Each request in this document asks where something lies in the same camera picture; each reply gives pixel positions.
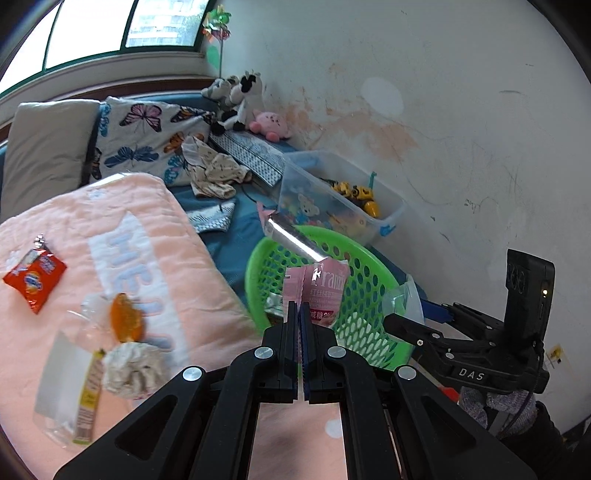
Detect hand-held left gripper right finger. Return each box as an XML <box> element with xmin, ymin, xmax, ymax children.
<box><xmin>300</xmin><ymin>302</ymin><xmax>539</xmax><ymax>480</ymax></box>

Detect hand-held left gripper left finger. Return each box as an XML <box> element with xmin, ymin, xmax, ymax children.
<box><xmin>53</xmin><ymin>300</ymin><xmax>303</xmax><ymax>480</ymax></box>

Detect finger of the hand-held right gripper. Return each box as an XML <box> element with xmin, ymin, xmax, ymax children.
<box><xmin>424</xmin><ymin>301</ymin><xmax>506</xmax><ymax>342</ymax></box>
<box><xmin>383</xmin><ymin>313</ymin><xmax>451</xmax><ymax>358</ymax></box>

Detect clear plastic wrapper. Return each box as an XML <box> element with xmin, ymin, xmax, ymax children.
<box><xmin>381</xmin><ymin>274</ymin><xmax>426</xmax><ymax>326</ymax></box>

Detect green plastic basket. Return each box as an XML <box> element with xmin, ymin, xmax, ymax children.
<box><xmin>245</xmin><ymin>225</ymin><xmax>416</xmax><ymax>370</ymax></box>

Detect pink foil snack wrapper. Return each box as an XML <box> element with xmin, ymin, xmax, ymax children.
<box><xmin>256</xmin><ymin>203</ymin><xmax>352</xmax><ymax>329</ymax></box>

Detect person's right forearm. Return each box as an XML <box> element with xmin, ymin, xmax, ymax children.
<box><xmin>496</xmin><ymin>401</ymin><xmax>578</xmax><ymax>462</ymax></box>

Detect person's right hand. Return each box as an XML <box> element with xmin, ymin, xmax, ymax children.
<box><xmin>457</xmin><ymin>385</ymin><xmax>539</xmax><ymax>432</ymax></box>

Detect blue bed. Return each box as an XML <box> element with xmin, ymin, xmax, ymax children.
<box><xmin>0</xmin><ymin>92</ymin><xmax>296</xmax><ymax>301</ymax></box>

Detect pink printed blanket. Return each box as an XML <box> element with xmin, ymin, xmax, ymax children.
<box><xmin>0</xmin><ymin>173</ymin><xmax>352</xmax><ymax>480</ymax></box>

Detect grey patterned cloth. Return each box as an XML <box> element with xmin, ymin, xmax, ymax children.
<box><xmin>187</xmin><ymin>200</ymin><xmax>237</xmax><ymax>234</ymax></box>

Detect yellow toy vehicles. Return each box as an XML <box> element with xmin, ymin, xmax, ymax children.
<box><xmin>330</xmin><ymin>180</ymin><xmax>384</xmax><ymax>220</ymax></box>

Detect clear plastic storage bin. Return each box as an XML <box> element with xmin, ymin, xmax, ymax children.
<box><xmin>277</xmin><ymin>150</ymin><xmax>407</xmax><ymax>247</ymax></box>

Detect crumpled white tissue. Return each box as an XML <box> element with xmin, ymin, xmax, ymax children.
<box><xmin>102</xmin><ymin>342</ymin><xmax>167</xmax><ymax>400</ymax></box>

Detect orange jelly in clear wrapper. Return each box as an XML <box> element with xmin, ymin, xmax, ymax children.
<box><xmin>81</xmin><ymin>292</ymin><xmax>148</xmax><ymax>344</ymax></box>

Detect beige patterned clothes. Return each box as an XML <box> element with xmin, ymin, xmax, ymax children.
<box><xmin>181</xmin><ymin>136</ymin><xmax>252</xmax><ymax>200</ymax></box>

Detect pink round plush toy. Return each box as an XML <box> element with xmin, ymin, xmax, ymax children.
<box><xmin>249</xmin><ymin>111</ymin><xmax>293</xmax><ymax>141</ymax></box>

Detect clear wrapper with yellow label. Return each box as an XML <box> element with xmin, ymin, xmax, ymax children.
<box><xmin>34</xmin><ymin>330</ymin><xmax>109</xmax><ymax>446</ymax></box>

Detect black and white cow plush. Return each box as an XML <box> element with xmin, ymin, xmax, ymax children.
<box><xmin>211</xmin><ymin>70</ymin><xmax>265</xmax><ymax>136</ymax></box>

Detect large butterfly print pillow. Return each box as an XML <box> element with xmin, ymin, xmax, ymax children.
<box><xmin>83</xmin><ymin>96</ymin><xmax>218</xmax><ymax>188</ymax></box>

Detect grey plush toy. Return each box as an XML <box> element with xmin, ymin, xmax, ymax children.
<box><xmin>201</xmin><ymin>76</ymin><xmax>241</xmax><ymax>100</ymax></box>

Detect orange red snack packet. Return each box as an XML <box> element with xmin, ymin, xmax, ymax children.
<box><xmin>2</xmin><ymin>235</ymin><xmax>68</xmax><ymax>315</ymax></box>

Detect grey pillow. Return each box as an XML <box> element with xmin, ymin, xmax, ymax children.
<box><xmin>0</xmin><ymin>99</ymin><xmax>100</xmax><ymax>222</ymax></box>

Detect colourful pinwheel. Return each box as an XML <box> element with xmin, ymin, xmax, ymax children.
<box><xmin>202</xmin><ymin>6</ymin><xmax>232</xmax><ymax>79</ymax></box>

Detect green framed window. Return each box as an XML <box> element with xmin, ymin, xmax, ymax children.
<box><xmin>0</xmin><ymin>0</ymin><xmax>206</xmax><ymax>95</ymax></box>

